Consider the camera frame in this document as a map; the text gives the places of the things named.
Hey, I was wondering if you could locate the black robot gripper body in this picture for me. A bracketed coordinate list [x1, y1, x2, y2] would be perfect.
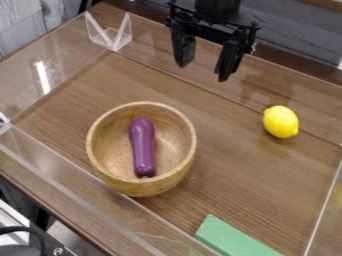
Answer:
[167, 0, 260, 54]

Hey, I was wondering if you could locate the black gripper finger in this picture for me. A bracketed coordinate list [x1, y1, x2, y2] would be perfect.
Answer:
[214, 40, 244, 82]
[171, 20, 196, 67]

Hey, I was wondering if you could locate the purple toy eggplant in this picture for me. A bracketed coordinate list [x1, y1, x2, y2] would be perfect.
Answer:
[128, 118, 156, 178]

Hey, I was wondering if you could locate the brown wooden bowl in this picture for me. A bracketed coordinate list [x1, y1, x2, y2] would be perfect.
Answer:
[85, 101, 198, 197]

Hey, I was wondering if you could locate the yellow lemon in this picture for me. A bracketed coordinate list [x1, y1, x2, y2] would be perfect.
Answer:
[263, 106, 299, 139]

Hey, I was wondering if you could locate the green rectangular block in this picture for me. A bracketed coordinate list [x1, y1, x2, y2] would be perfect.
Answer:
[195, 214, 283, 256]

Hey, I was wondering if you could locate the clear acrylic corner bracket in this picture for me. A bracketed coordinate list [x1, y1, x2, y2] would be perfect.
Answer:
[84, 12, 132, 52]

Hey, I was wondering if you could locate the black cable lower left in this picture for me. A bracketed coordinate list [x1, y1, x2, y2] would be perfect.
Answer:
[0, 225, 49, 256]

